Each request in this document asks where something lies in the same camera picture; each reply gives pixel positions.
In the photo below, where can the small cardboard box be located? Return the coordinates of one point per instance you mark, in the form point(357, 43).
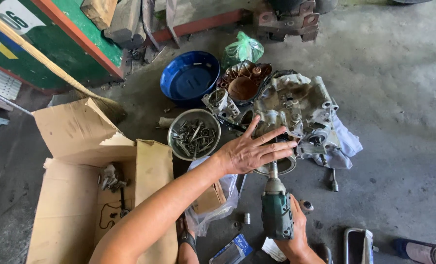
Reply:
point(210, 200)

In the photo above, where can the small steel socket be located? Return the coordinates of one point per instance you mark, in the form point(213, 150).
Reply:
point(247, 218)

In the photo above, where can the grey engine parts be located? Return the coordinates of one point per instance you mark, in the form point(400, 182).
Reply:
point(111, 179)

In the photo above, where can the brown engine cover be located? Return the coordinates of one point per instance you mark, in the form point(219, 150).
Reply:
point(244, 82)

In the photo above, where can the red metal beam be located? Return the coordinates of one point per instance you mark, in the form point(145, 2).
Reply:
point(199, 26)

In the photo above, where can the person's left hand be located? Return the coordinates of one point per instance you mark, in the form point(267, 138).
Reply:
point(245, 154)

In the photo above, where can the clear plastic bag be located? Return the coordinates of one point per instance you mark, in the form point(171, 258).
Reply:
point(212, 205)

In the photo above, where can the green painted board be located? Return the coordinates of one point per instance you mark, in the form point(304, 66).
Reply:
point(52, 40)

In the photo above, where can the metal tray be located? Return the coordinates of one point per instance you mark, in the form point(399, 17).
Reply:
point(358, 246)

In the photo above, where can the wooden blocks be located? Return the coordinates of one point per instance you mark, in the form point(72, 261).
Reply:
point(115, 20)

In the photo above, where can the spray can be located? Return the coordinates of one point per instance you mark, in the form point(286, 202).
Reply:
point(421, 251)

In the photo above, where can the straw broom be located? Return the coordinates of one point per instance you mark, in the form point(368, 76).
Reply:
point(45, 62)

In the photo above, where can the blue plastic basin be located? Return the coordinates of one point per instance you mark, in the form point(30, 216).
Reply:
point(189, 79)

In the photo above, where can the white paper slip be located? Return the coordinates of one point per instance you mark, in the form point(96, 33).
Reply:
point(273, 250)

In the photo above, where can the white cloth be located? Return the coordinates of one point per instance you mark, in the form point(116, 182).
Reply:
point(344, 145)

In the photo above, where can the person's right hand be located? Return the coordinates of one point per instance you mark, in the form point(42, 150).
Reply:
point(296, 231)

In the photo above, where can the silver cylinder part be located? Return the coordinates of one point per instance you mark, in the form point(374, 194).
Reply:
point(220, 103)

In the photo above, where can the green plastic bag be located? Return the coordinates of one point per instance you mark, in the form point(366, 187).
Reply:
point(242, 49)

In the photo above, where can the green impact wrench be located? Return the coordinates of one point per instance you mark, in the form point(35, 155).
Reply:
point(276, 209)

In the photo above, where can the steel bowl of bolts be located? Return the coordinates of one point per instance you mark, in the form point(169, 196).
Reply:
point(193, 135)

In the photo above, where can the rusty metal bracket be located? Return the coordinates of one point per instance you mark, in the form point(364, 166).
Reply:
point(290, 20)

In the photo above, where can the person's sandalled foot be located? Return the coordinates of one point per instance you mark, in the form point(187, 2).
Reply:
point(186, 240)

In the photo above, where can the blue parts packet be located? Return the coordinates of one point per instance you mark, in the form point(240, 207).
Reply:
point(231, 251)

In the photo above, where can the open cardboard carton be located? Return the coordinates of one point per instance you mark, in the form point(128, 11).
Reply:
point(93, 183)

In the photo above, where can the grey engine crankcase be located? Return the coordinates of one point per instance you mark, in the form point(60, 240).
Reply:
point(298, 110)

